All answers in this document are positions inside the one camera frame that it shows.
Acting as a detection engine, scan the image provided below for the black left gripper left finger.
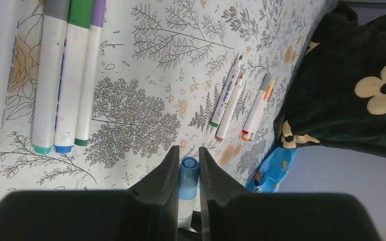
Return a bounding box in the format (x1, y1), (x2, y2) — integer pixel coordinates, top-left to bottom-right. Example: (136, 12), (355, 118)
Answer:
(0, 146), (179, 240)

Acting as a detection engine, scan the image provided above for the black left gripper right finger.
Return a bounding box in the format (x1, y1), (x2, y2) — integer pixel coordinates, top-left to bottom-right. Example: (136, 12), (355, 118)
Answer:
(199, 147), (380, 240)

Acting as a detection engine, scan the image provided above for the light blue pen cap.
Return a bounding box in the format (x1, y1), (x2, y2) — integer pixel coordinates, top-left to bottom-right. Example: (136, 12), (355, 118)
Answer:
(179, 157), (200, 200)

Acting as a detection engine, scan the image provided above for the white pen dark green cap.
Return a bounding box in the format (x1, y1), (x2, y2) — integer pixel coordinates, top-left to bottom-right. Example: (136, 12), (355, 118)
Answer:
(74, 0), (107, 146)

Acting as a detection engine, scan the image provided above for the blue patterned cloth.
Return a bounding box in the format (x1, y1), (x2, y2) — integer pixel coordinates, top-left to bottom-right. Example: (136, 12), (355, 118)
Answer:
(246, 147), (298, 193)

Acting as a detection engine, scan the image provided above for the black floral cushion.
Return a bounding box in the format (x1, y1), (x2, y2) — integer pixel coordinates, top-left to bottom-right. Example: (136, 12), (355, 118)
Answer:
(274, 5), (386, 158)

